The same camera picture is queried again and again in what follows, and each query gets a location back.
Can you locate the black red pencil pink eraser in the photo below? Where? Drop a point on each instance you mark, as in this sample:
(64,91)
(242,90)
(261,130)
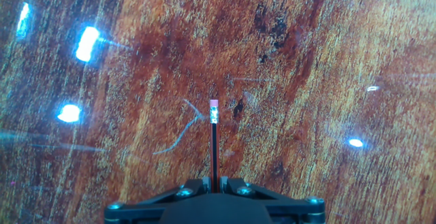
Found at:
(214,149)

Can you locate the glossy wood grain mat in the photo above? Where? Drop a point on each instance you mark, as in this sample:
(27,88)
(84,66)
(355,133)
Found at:
(306,115)

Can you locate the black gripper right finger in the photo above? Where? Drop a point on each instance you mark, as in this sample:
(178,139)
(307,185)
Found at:
(293,206)

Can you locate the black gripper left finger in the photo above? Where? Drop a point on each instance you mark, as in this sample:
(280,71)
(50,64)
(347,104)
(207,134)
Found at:
(146,206)

